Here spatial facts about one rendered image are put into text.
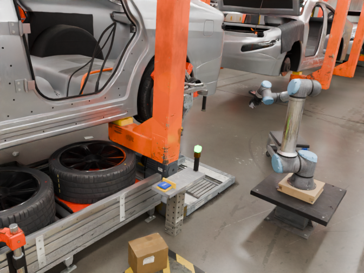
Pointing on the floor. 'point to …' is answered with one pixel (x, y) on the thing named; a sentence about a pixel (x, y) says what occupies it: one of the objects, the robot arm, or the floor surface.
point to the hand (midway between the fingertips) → (249, 105)
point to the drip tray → (11, 164)
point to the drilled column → (175, 214)
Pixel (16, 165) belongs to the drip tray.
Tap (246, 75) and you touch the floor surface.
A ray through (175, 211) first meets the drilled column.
